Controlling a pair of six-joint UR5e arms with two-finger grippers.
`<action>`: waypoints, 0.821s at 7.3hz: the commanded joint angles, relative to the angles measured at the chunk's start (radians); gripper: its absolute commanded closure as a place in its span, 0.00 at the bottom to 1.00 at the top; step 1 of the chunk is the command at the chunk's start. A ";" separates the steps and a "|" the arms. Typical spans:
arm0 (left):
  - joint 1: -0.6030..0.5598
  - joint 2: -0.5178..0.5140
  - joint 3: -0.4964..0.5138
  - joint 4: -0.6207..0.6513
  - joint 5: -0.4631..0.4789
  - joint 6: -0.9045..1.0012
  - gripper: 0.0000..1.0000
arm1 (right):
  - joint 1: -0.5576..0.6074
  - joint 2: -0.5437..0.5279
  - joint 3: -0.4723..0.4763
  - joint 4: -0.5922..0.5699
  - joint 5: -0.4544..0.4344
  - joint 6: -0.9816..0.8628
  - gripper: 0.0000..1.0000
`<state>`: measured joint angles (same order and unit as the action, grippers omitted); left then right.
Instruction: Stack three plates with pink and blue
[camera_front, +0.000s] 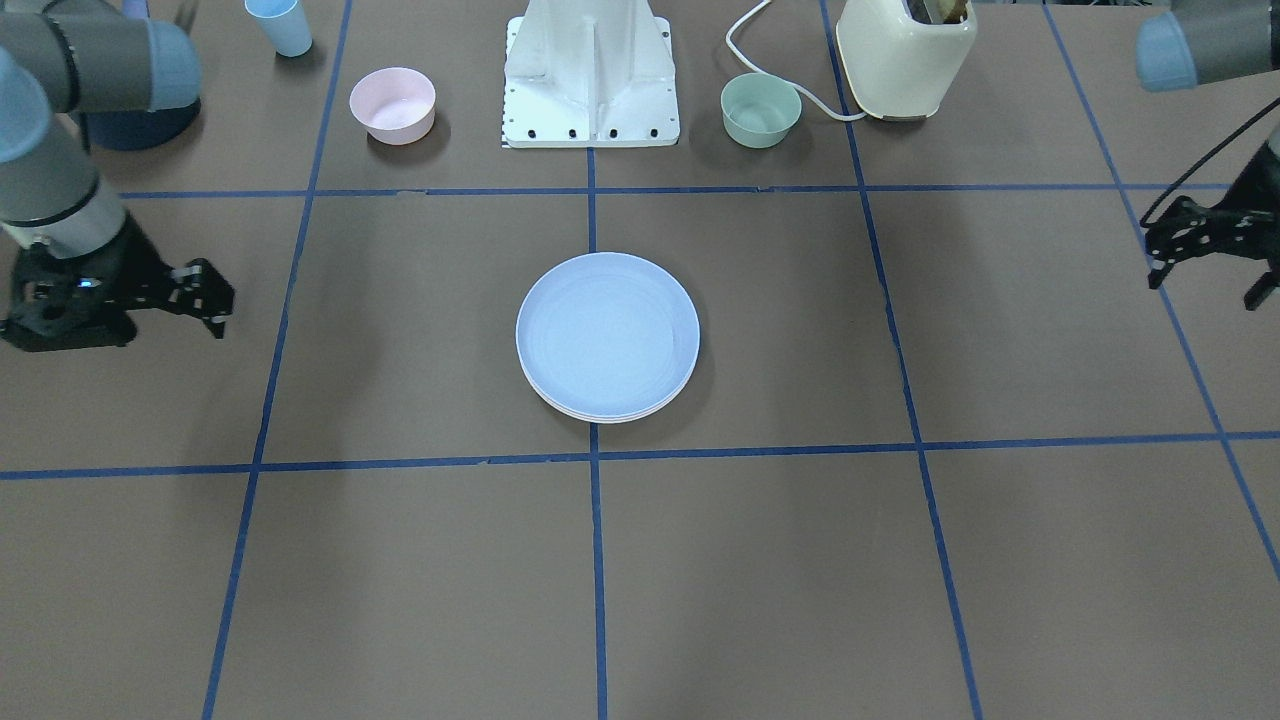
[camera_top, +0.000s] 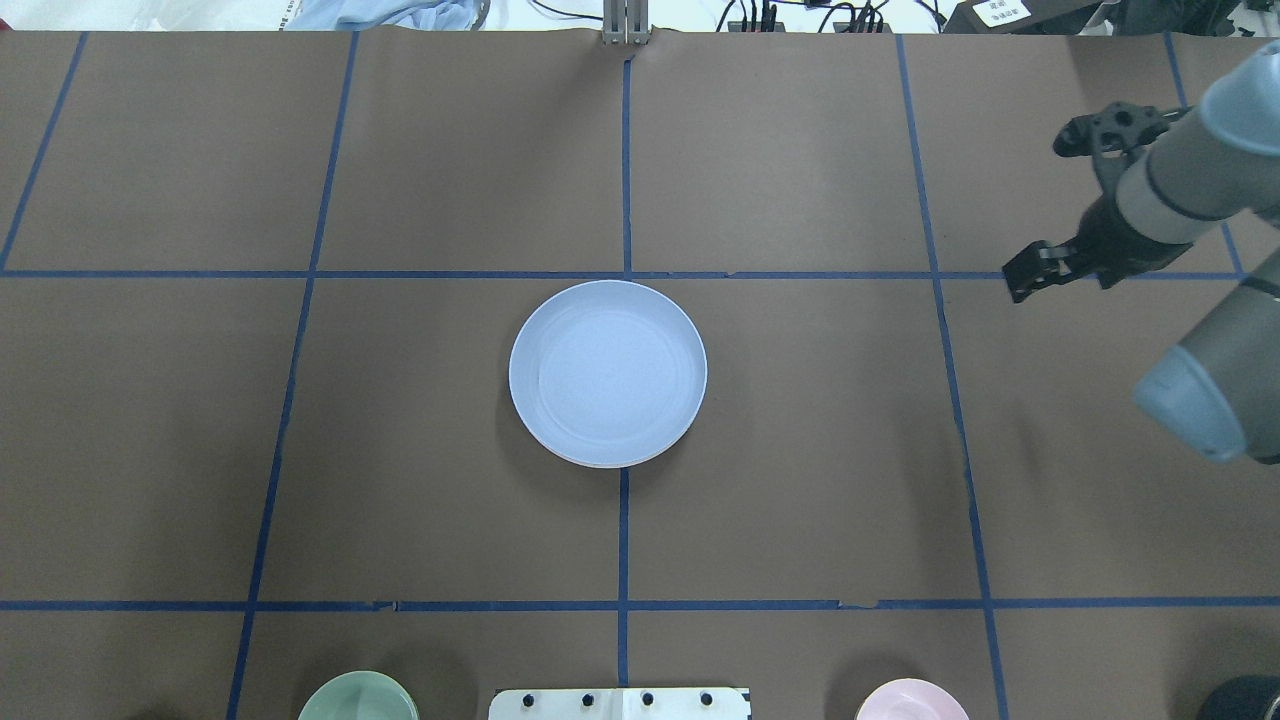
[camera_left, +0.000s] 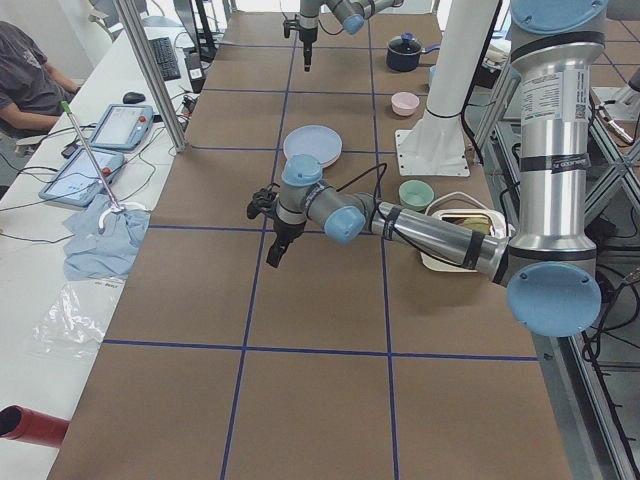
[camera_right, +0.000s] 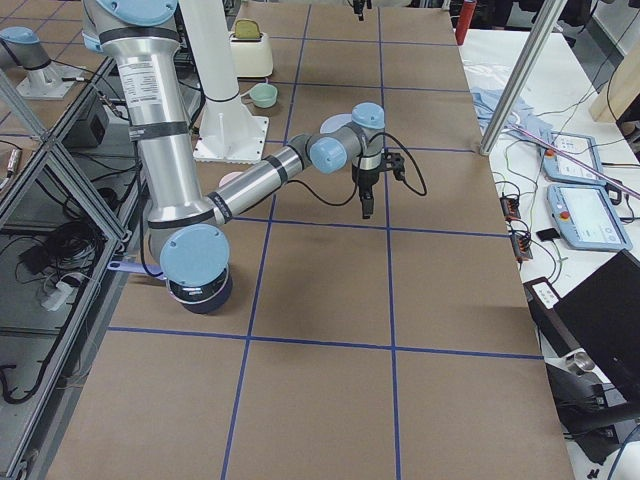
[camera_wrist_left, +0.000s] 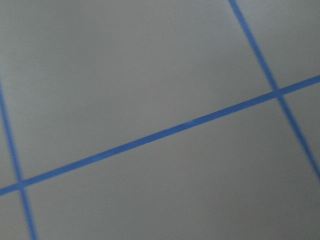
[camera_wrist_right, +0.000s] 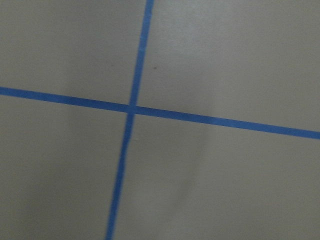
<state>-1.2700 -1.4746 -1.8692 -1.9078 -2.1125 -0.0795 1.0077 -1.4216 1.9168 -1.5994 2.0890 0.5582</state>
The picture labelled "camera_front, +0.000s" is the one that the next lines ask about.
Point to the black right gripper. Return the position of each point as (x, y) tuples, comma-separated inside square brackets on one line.
[(137, 265)]

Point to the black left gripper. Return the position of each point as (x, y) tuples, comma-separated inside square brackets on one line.
[(1262, 233)]

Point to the light blue plate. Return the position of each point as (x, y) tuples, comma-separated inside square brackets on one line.
[(607, 333)]

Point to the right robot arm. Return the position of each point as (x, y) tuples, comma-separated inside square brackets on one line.
[(62, 59)]

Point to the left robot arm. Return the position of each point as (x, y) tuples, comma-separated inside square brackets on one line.
[(1197, 43)]

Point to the dark blue pot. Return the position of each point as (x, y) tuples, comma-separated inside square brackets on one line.
[(128, 131)]

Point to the pink bowl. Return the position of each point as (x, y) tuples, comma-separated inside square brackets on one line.
[(396, 105)]

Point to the light blue cup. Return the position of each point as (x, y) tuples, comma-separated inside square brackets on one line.
[(285, 25)]

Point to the cream toaster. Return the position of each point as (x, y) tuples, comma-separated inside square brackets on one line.
[(901, 57)]

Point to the cream plate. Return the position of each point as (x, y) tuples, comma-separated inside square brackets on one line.
[(608, 419)]

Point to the green bowl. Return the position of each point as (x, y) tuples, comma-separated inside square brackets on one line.
[(759, 110)]

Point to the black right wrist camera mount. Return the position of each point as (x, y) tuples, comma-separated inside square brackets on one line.
[(39, 319)]

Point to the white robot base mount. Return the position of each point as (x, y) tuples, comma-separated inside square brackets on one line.
[(589, 75)]

